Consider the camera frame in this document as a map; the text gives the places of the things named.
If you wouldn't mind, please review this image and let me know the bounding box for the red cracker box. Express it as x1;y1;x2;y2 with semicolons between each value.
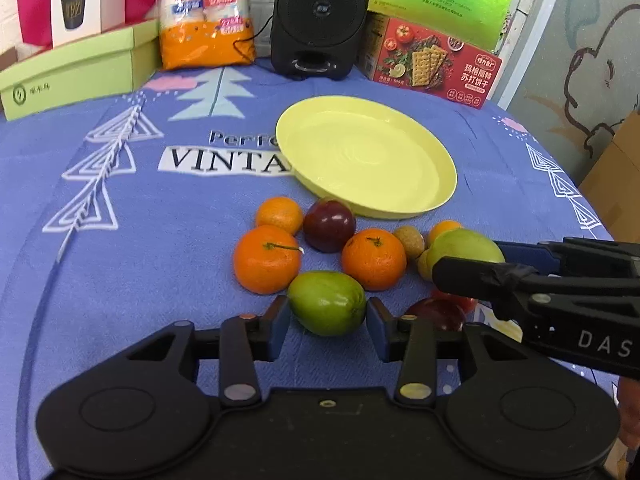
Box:
357;12;501;108

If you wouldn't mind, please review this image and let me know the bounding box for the large orange with stem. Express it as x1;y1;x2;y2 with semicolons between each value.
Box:
232;226;304;295

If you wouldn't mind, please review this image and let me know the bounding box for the black speaker cable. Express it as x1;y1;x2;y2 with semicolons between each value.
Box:
232;14;276;65

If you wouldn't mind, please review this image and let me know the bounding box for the light green shoe box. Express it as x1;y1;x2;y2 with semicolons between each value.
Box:
1;20;162;120

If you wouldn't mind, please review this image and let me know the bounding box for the black speaker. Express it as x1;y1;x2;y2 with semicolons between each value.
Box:
270;0;369;80

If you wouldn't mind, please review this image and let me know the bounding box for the green mango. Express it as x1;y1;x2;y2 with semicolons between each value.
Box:
286;271;367;337
416;228;506;281

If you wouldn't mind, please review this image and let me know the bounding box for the small orange right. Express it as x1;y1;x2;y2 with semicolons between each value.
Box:
425;220;462;247

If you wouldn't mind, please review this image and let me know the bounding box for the small orange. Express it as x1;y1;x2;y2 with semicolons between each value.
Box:
255;196;304;236
425;220;462;247

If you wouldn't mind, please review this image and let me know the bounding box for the red green small apple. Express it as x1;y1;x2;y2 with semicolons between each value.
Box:
431;288;478;314

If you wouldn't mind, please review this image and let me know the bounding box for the brown kiwi fruit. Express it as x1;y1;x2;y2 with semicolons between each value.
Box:
393;226;425;260

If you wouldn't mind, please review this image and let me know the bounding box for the dark plum front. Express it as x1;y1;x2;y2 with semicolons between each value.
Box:
405;298;465;332

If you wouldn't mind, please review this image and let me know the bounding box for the dark plum back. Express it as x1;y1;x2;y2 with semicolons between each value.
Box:
303;198;357;254

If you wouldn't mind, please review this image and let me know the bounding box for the dark plum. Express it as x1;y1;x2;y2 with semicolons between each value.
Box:
405;298;465;332
303;198;357;254

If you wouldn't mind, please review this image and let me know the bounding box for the paper cups orange package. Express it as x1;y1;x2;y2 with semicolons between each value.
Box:
160;0;256;70

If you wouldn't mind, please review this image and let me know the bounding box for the yellow plastic plate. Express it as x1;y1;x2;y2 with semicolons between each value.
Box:
276;96;458;220

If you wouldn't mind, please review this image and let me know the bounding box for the brown cardboard box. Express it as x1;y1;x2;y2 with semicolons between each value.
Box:
579;112;640;243

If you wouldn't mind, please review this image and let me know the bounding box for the small orange back left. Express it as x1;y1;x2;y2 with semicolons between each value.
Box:
255;196;304;236

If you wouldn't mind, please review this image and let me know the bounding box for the person's hand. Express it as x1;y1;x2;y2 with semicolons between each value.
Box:
617;377;640;450

